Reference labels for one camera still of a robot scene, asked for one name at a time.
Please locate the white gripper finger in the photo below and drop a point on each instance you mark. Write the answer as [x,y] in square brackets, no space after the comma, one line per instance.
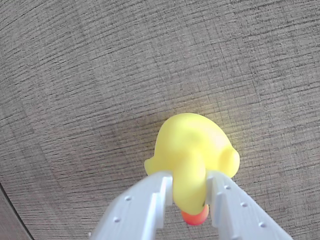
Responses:
[237,215]
[140,207]

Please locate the yellow rubber duck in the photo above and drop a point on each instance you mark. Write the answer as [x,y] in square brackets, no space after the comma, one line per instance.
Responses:
[192,152]

